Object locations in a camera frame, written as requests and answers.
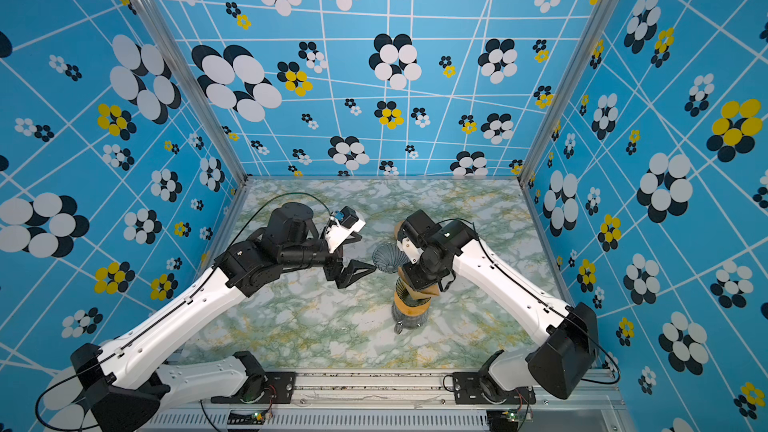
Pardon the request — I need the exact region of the grey glass dripper cone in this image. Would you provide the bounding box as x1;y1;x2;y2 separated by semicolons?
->
372;243;409;274

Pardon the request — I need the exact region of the grey ribbed glass carafe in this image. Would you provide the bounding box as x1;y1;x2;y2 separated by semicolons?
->
391;305;429;335

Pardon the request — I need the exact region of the wooden ring dripper holder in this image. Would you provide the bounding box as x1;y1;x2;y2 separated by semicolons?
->
394;290;431;317

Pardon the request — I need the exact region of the green glass dripper cone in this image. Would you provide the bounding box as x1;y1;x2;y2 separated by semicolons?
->
396;283;431;307

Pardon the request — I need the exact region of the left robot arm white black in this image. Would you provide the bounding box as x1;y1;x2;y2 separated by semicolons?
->
71;202;375;431

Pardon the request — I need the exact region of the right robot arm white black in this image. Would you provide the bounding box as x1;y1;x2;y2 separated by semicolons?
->
395;210;599;402

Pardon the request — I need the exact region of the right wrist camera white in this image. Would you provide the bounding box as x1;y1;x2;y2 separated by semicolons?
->
397;237;422;264

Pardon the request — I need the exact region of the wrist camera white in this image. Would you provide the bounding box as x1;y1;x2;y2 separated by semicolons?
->
397;237;422;264
321;206;366;253

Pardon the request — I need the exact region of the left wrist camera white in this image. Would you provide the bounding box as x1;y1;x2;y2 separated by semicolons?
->
321;206;366;253

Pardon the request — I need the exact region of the aluminium front rail frame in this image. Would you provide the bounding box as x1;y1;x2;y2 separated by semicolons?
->
142;369;636;431

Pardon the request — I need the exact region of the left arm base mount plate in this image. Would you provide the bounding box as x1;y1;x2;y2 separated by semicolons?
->
210;371;297;405

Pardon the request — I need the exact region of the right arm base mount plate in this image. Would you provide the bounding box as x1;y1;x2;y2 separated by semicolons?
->
448;372;537;407

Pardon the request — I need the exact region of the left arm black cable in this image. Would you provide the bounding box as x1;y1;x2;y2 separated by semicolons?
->
34;191;332;432

